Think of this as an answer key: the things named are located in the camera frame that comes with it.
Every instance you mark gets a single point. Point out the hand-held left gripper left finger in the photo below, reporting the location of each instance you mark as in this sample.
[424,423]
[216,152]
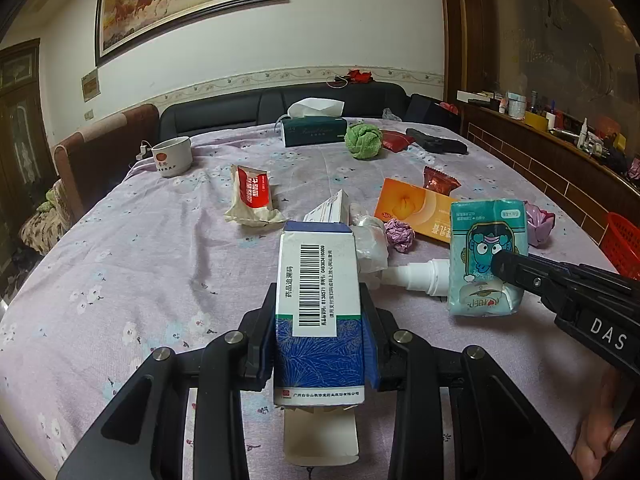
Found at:
[263,355]

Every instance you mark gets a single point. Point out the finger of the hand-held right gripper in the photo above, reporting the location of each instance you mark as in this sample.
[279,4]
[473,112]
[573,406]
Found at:
[520,272]

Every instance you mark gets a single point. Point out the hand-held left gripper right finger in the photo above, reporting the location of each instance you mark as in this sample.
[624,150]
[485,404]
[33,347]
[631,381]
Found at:
[374,355]

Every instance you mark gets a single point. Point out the teal tissue packet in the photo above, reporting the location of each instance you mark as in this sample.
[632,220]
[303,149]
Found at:
[477,230]

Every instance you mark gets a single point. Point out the red plastic basket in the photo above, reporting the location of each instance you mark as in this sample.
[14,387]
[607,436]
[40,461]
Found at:
[622,242]

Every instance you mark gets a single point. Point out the blue white medicine box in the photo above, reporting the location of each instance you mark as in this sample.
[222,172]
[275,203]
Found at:
[320,285]

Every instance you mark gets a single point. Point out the orange box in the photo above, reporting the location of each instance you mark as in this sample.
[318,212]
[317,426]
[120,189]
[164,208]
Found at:
[410,205]

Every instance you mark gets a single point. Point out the person's right hand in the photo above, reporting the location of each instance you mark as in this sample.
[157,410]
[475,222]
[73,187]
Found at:
[602,440]

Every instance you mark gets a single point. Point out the pink purple crumpled wrapper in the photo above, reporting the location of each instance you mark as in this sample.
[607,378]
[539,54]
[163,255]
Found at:
[539,222]

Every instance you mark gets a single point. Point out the white spray bottle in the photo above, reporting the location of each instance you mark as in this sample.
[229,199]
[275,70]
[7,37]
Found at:
[420,275]

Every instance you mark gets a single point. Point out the wooden brick-pattern cabinet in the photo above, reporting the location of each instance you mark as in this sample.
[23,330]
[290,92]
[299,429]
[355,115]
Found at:
[540,170]

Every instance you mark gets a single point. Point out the crumpled clear plastic bag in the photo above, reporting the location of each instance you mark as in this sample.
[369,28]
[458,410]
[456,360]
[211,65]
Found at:
[371,245]

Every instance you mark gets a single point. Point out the dark red candy wrapper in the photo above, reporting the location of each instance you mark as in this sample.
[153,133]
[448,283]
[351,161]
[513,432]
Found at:
[441,180]

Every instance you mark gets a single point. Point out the yellow box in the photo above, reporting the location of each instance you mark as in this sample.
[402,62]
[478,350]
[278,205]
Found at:
[535,120]

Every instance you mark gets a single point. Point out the black pouch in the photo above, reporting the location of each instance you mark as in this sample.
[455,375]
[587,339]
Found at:
[437,142]

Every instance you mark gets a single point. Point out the small white box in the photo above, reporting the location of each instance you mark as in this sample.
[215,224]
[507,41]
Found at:
[327,207]

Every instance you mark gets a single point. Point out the red white snack bag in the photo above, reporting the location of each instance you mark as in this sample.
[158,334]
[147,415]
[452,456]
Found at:
[252,192]

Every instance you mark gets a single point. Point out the red pouch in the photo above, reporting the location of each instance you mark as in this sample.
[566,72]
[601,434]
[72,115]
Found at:
[397,141]

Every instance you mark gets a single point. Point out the green knitted ball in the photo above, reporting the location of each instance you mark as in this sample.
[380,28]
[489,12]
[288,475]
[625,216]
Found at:
[364,141]

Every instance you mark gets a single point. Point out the white mug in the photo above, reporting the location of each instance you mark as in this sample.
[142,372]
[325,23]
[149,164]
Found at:
[172,157]

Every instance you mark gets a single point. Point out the dark green tissue box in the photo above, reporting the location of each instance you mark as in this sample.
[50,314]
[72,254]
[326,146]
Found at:
[312,130]

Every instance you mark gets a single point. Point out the frosted glass panel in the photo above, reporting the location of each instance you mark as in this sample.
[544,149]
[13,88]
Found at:
[565,30]

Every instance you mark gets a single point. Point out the black leather sofa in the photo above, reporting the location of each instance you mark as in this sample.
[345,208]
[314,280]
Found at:
[225,110]

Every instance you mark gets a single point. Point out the red cloth item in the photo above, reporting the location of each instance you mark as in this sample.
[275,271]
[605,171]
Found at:
[361,75]

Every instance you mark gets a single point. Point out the floral blanket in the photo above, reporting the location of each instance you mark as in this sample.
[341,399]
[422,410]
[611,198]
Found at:
[45,225]

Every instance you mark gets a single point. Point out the brown armchair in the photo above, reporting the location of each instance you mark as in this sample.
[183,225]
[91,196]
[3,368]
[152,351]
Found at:
[100,160]

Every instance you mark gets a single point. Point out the dark wooden door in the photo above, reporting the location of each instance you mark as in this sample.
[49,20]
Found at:
[22,120]

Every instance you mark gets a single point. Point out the framed horse painting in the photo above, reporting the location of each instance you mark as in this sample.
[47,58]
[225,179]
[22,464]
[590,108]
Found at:
[190,0]

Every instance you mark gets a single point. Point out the wooden partition frame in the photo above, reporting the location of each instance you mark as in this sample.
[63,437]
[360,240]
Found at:
[465,35]

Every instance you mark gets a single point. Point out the wall outlet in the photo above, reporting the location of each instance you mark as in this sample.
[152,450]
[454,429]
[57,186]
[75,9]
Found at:
[89,114]

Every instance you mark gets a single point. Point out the small wall plaque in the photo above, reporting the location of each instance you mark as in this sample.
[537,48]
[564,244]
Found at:
[90,85]

